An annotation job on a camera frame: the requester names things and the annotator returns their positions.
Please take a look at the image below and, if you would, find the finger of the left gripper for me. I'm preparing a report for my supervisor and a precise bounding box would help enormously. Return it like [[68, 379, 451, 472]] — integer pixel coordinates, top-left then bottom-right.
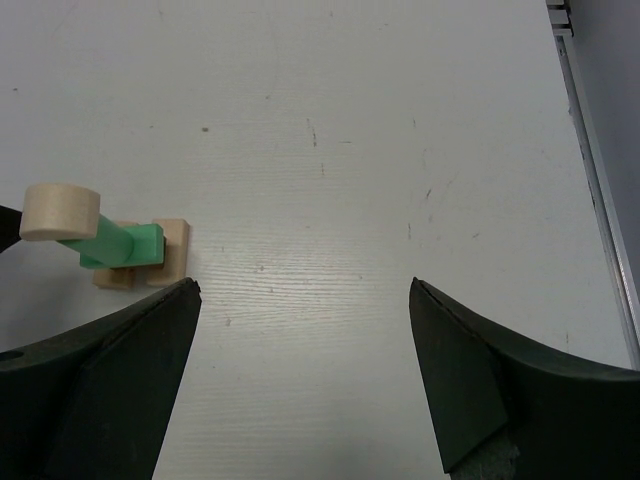
[[0, 205, 22, 253]]

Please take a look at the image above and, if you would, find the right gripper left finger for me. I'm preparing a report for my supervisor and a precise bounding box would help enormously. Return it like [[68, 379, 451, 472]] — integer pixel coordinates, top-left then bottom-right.
[[1, 278, 201, 479]]

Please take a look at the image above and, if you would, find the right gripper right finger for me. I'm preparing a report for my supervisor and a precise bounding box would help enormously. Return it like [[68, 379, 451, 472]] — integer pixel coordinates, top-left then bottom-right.
[[409, 279, 639, 479]]

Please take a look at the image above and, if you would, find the small light wood block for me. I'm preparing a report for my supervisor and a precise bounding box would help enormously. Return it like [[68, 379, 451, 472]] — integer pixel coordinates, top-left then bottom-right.
[[19, 183, 100, 241]]

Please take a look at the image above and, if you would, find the green block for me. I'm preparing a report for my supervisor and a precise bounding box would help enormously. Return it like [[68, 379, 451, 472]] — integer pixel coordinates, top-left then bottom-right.
[[57, 215, 134, 269], [78, 223, 166, 269]]

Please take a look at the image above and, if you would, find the aluminium frame rail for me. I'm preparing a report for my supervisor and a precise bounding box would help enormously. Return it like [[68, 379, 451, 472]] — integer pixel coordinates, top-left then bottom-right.
[[546, 1, 639, 368]]

